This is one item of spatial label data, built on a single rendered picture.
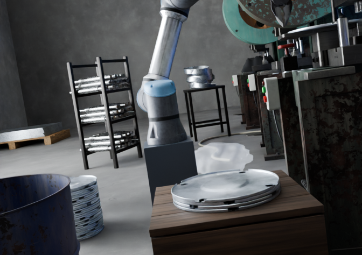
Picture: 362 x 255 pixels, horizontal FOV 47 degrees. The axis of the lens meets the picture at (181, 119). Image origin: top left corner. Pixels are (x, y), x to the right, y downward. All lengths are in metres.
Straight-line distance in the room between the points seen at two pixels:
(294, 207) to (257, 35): 3.74
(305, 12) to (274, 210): 2.10
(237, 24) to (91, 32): 4.50
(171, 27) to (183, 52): 6.51
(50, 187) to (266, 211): 0.56
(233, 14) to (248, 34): 0.27
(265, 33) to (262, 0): 1.74
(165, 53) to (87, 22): 7.00
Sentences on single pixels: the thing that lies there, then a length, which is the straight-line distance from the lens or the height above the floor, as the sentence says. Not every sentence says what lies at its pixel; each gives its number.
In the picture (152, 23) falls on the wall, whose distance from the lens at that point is 8.34.
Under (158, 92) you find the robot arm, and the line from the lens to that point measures 1.52.
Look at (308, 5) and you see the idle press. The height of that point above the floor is 1.03.
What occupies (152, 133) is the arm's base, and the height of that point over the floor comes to 0.49.
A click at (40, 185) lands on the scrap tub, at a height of 0.45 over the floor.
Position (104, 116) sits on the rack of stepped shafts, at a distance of 3.63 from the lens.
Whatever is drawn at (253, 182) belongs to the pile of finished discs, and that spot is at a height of 0.38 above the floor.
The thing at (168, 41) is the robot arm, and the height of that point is 0.83.
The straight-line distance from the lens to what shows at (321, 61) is 1.56.
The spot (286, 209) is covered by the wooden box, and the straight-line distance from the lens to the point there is 1.00.
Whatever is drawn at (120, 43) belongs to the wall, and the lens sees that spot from 8.43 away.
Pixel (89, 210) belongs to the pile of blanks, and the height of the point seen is 0.12.
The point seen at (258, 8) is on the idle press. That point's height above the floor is 1.07.
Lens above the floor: 0.68
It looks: 6 degrees down
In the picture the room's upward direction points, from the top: 8 degrees counter-clockwise
